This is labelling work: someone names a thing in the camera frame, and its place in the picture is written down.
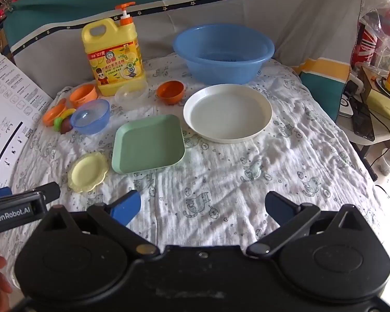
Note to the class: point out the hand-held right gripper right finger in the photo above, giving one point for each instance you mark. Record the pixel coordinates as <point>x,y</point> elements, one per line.
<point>277,205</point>

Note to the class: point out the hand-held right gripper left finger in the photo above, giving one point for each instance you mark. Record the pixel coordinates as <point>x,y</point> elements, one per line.
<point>127,205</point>

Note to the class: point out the small yellow scalloped plate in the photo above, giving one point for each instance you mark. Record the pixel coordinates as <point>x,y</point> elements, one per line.
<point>87,172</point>

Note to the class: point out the green square plate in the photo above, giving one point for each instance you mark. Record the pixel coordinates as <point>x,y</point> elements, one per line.
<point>148,143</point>

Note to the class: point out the small blue translucent bowl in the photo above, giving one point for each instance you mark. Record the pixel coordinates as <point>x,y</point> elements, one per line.
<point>91,117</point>

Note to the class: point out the white round plate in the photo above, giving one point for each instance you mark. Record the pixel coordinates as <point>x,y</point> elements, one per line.
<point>227,113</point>

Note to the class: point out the person's left hand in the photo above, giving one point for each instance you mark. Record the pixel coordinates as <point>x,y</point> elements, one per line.
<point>0,276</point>

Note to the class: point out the white printed blanket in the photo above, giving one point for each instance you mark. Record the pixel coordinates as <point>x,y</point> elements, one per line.
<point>234,172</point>

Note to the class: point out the green toy fruit slice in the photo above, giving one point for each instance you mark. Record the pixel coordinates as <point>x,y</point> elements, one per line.
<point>57,123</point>

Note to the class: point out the small orange plate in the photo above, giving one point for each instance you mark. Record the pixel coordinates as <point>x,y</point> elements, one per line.
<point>52,113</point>

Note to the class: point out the yellow toy banana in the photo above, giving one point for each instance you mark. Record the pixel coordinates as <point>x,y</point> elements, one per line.
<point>66,113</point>

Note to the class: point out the printed instruction sheet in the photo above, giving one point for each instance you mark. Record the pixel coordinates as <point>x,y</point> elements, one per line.
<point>9,104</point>

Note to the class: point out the light orange bowl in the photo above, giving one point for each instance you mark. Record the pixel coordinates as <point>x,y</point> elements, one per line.
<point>83,93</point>

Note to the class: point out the clear plastic bowl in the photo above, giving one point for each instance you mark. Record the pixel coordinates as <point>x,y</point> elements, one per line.
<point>131,93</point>

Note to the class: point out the clear plastic cup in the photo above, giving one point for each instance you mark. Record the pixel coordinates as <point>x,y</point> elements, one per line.
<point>388,162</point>

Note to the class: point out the black phone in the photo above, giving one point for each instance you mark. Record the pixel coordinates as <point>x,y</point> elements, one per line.
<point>362,122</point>

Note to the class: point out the white round device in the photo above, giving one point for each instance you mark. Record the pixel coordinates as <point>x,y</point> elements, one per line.
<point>347,107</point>

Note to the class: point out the dark orange round bowl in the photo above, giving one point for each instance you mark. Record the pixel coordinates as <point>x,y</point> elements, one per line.
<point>170,91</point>

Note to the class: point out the white side table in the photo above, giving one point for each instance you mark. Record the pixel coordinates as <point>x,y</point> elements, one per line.
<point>385,130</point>

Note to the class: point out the yellow detergent pump bottle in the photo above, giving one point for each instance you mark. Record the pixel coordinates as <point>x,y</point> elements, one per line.
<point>115,61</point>

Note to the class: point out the pale yellow box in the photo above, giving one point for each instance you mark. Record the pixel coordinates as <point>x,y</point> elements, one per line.
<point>383,104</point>

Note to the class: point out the blue plastic basin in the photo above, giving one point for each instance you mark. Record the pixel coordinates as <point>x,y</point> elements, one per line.
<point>221,53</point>

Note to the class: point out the red flag-print can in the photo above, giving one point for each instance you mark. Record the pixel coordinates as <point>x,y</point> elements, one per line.
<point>365,44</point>

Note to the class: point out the metal clip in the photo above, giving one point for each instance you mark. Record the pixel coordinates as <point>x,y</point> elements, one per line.
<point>6,5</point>

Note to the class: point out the teal and grey sheet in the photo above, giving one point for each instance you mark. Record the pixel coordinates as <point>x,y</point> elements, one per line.
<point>234,0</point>

